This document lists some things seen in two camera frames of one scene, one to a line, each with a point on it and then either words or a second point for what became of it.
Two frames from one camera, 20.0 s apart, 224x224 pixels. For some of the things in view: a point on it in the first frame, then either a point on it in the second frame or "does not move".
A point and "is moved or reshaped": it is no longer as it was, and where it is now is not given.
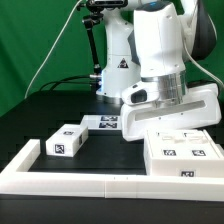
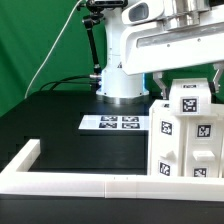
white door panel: [196, 144] is moved or reshaped
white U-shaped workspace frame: [17, 178] does not move
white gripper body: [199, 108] to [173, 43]
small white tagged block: [66, 141] is moved or reshaped
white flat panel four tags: [101, 122] does not move
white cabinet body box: [181, 153] is moved or reshaped
